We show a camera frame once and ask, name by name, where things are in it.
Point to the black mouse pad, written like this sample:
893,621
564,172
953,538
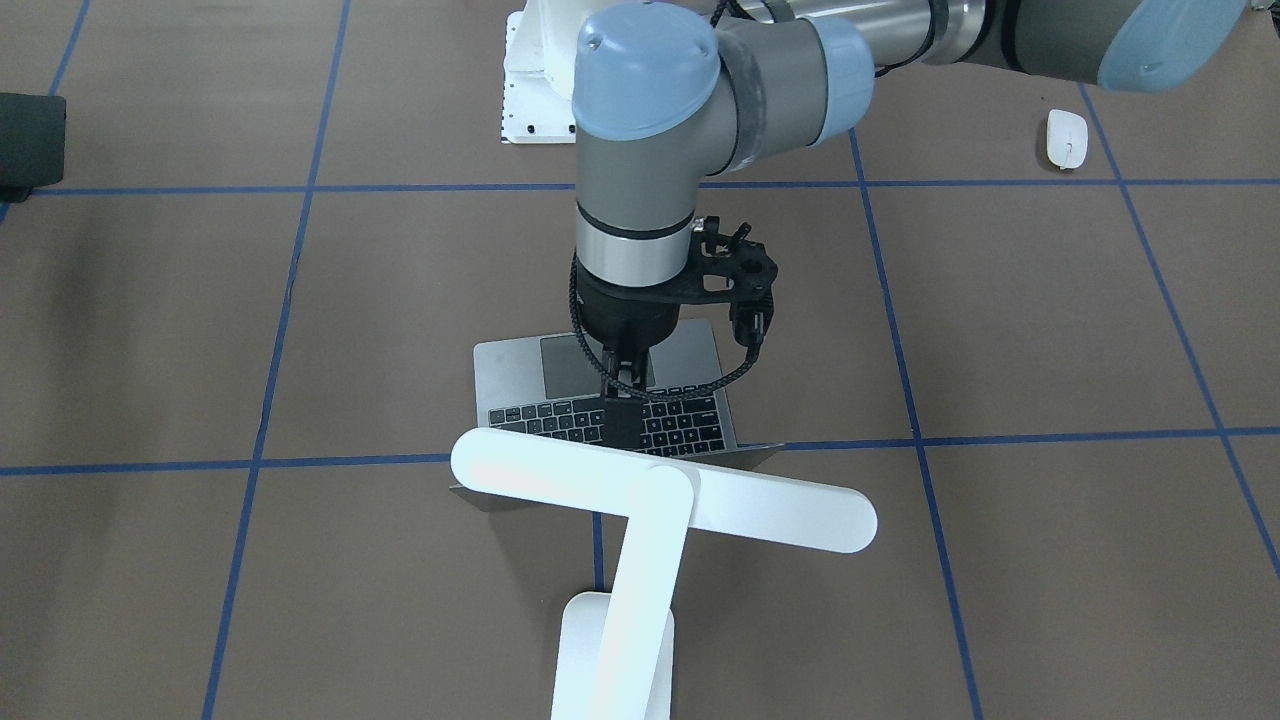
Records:
33,136

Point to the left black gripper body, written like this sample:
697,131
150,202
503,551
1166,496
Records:
627,316

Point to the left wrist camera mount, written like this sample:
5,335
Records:
733,270

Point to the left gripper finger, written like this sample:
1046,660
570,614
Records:
623,422

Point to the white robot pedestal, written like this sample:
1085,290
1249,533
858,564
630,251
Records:
538,73

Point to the white computer mouse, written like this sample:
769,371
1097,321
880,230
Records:
1066,139

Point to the white desk lamp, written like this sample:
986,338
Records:
617,648

